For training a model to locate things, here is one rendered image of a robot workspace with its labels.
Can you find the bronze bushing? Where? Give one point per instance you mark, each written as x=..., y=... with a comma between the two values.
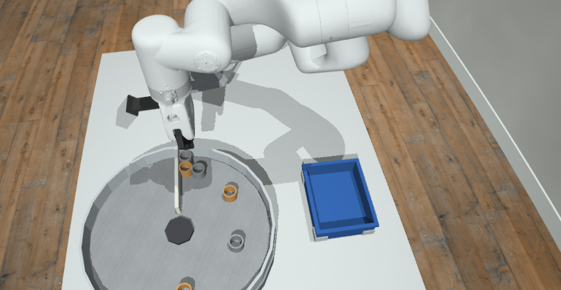
x=183, y=285
x=229, y=188
x=183, y=165

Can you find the blue open crate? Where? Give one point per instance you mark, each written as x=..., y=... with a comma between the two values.
x=341, y=199

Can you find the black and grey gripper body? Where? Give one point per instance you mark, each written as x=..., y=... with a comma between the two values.
x=180, y=115

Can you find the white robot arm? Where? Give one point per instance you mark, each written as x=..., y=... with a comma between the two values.
x=323, y=36

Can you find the grey metal bushing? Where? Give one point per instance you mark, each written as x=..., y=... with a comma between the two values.
x=198, y=166
x=184, y=154
x=233, y=238

